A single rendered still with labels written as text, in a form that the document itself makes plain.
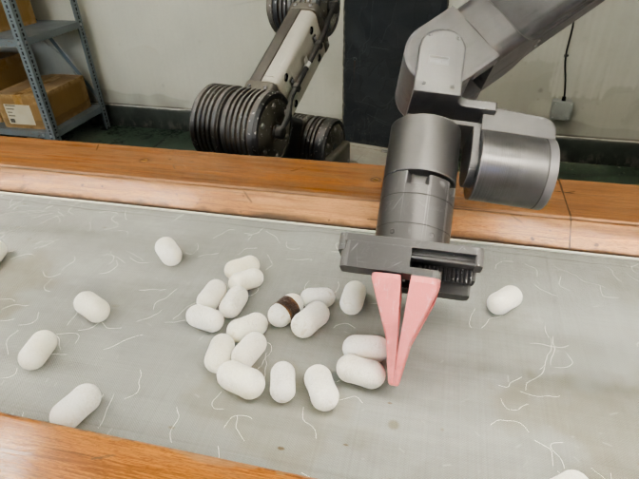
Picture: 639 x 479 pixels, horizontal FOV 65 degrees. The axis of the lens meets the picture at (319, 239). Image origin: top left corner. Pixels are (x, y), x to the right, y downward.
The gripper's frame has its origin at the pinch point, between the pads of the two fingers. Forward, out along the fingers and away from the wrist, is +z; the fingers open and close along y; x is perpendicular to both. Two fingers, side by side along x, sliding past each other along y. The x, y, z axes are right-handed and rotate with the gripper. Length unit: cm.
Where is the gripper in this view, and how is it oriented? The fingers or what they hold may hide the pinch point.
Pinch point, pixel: (395, 373)
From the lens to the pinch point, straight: 37.9
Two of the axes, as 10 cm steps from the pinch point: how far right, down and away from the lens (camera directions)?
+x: 1.6, 3.0, 9.4
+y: 9.7, 1.2, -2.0
